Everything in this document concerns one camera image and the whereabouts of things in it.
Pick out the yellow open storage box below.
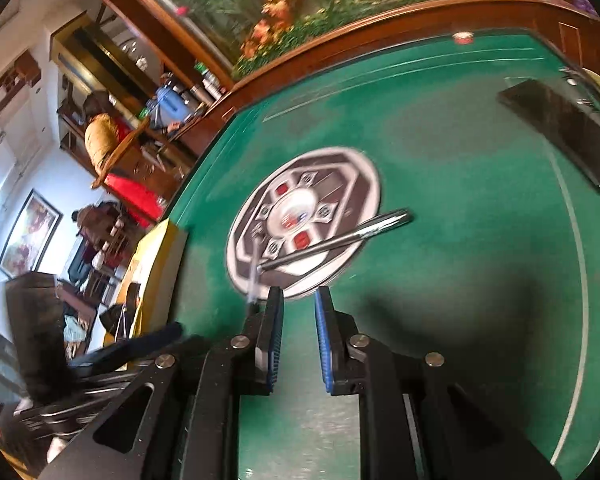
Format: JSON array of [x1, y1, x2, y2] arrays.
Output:
[[114, 219, 188, 337]]

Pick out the clear silver tip pen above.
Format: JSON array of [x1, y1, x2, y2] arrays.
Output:
[[247, 232, 263, 304]]

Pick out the seated person brown jacket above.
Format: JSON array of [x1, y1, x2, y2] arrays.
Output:
[[71, 202, 121, 250]]

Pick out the wooden chair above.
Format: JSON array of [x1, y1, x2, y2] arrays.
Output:
[[92, 118, 197, 211]]

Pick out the round dice control panel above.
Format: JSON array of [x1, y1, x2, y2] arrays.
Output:
[[225, 146, 381, 294]]

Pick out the woman in red apron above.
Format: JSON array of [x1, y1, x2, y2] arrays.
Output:
[[83, 90, 163, 228]]

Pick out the blue water kettle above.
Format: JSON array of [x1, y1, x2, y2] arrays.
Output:
[[147, 86, 194, 129]]

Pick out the black smartphone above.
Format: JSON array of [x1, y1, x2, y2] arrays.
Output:
[[498, 79, 600, 194]]

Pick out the red white mahjong tile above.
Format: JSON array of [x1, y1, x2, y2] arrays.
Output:
[[452, 32, 475, 46]]

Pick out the purple bottles on shelf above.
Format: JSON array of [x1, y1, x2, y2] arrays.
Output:
[[572, 0, 597, 16]]

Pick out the framed wall painting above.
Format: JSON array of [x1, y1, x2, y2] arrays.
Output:
[[0, 190, 64, 278]]

